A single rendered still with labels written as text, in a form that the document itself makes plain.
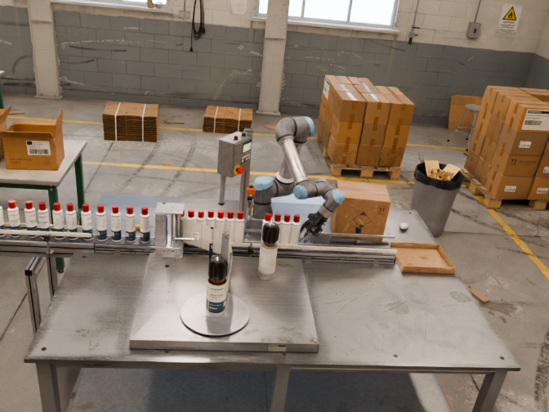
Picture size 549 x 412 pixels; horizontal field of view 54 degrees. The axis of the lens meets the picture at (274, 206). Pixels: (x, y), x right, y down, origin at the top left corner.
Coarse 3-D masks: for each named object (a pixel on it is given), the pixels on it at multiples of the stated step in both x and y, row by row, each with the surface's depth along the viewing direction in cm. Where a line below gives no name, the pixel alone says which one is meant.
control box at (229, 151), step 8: (232, 136) 276; (240, 136) 277; (248, 136) 278; (224, 144) 270; (232, 144) 267; (240, 144) 271; (224, 152) 271; (232, 152) 269; (240, 152) 274; (248, 152) 281; (224, 160) 273; (232, 160) 271; (240, 160) 276; (248, 160) 284; (224, 168) 275; (232, 168) 273; (248, 168) 287; (232, 176) 275
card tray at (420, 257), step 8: (392, 248) 318; (400, 248) 318; (408, 248) 319; (416, 248) 320; (424, 248) 320; (432, 248) 321; (440, 248) 317; (400, 256) 310; (408, 256) 311; (416, 256) 312; (424, 256) 313; (432, 256) 314; (440, 256) 314; (400, 264) 302; (408, 264) 303; (416, 264) 304; (424, 264) 305; (432, 264) 305; (440, 264) 306; (448, 264) 306; (416, 272) 297; (424, 272) 297; (432, 272) 298; (440, 272) 298; (448, 272) 298
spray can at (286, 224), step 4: (284, 216) 288; (288, 216) 287; (284, 220) 288; (288, 220) 288; (284, 224) 288; (288, 224) 288; (284, 228) 289; (288, 228) 290; (284, 232) 290; (288, 232) 291; (280, 236) 293; (284, 236) 291; (288, 236) 292; (280, 240) 294; (284, 240) 293; (288, 240) 294
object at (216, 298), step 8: (216, 256) 228; (216, 264) 224; (224, 264) 226; (208, 272) 228; (216, 272) 225; (224, 272) 227; (208, 280) 233; (216, 280) 228; (224, 280) 233; (208, 288) 231; (216, 288) 229; (224, 288) 231; (208, 296) 232; (216, 296) 231; (224, 296) 233; (208, 304) 234; (216, 304) 233; (224, 304) 236; (208, 312) 236; (216, 312) 235; (224, 312) 239
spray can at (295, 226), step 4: (296, 216) 288; (296, 220) 288; (292, 224) 289; (296, 224) 289; (300, 224) 290; (292, 228) 290; (296, 228) 290; (292, 232) 291; (296, 232) 291; (292, 236) 292; (296, 236) 292; (292, 240) 293; (296, 240) 293; (288, 244) 297; (292, 244) 294; (296, 244) 295
